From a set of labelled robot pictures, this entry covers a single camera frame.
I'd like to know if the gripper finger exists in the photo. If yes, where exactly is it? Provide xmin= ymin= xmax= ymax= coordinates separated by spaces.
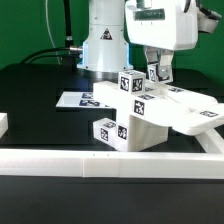
xmin=157 ymin=49 xmax=174 ymax=82
xmin=144 ymin=46 xmax=159 ymax=65

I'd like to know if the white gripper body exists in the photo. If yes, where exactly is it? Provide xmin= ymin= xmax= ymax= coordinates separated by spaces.
xmin=125 ymin=0 xmax=222 ymax=51

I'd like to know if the white chair back frame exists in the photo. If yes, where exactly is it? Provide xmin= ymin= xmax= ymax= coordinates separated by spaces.
xmin=93 ymin=81 xmax=224 ymax=136

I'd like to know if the white chair seat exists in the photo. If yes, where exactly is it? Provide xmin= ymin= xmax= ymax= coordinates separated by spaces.
xmin=114 ymin=113 xmax=170 ymax=153

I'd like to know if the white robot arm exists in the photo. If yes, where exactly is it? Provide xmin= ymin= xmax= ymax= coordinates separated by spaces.
xmin=79 ymin=0 xmax=222 ymax=83

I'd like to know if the white U-shaped obstacle fence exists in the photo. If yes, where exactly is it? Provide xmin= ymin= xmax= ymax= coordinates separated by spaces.
xmin=0 ymin=129 xmax=224 ymax=179

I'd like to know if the white part left edge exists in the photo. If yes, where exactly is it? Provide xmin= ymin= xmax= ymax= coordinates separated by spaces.
xmin=0 ymin=113 xmax=8 ymax=138

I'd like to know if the black cable bundle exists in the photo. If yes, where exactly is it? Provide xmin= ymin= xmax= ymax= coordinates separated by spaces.
xmin=19 ymin=0 xmax=84 ymax=68

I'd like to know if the white marker base plate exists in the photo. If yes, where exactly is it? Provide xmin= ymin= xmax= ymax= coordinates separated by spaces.
xmin=56 ymin=91 xmax=107 ymax=108

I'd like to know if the thin white cable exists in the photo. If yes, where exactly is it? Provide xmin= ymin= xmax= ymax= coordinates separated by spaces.
xmin=44 ymin=0 xmax=63 ymax=66

